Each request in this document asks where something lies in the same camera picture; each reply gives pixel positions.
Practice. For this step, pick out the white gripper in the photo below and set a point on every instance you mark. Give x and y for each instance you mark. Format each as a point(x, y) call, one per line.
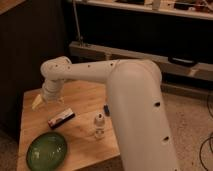
point(51, 91)

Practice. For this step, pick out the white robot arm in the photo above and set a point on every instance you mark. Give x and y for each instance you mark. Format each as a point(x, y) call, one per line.
point(134, 98)

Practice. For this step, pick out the black and white box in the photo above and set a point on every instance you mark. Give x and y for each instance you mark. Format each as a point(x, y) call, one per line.
point(61, 118)

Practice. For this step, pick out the small clear bottle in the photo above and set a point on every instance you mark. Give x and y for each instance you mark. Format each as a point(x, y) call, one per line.
point(99, 123)

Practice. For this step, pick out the small blue object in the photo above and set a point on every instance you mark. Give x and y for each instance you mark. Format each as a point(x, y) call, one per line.
point(106, 110)

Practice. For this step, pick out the metal stand pole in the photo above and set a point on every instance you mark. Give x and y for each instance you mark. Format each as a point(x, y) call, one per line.
point(79, 37)

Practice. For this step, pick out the long grey case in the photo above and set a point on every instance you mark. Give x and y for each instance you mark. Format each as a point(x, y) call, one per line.
point(199, 71)

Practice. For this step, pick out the cluttered white shelf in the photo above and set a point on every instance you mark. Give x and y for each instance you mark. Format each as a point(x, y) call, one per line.
point(152, 8)

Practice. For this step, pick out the black case handle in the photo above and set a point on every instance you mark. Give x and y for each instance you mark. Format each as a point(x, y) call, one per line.
point(186, 63)

